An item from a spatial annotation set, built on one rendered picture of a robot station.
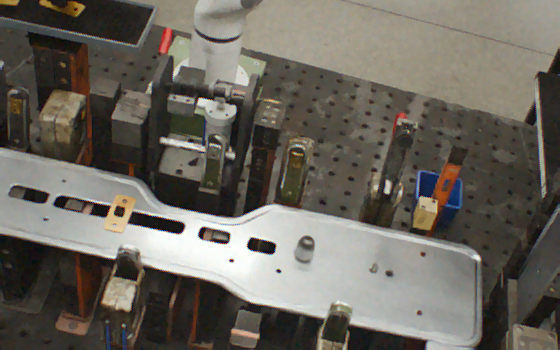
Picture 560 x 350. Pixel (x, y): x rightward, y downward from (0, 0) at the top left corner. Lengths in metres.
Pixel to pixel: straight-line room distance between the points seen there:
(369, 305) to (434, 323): 0.12
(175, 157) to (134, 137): 0.11
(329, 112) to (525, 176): 0.54
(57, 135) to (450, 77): 2.27
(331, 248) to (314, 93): 0.81
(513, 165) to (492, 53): 1.60
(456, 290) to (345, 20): 2.35
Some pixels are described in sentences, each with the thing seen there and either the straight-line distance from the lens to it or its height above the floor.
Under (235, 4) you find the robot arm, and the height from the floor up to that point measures 1.14.
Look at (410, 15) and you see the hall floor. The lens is 3.85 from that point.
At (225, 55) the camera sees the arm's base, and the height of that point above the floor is 0.94.
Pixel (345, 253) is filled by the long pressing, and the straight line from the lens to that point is 1.50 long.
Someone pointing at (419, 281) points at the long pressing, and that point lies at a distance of 1.50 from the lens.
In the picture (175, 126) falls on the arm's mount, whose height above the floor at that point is 0.73.
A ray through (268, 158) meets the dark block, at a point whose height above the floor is 1.03.
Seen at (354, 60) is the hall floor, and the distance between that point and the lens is 3.51.
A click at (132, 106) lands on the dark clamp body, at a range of 1.59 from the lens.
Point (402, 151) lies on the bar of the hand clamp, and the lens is 1.48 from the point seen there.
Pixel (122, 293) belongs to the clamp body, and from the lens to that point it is 1.36.
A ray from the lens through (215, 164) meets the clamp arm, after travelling 1.53.
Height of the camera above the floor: 2.17
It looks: 46 degrees down
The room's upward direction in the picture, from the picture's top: 11 degrees clockwise
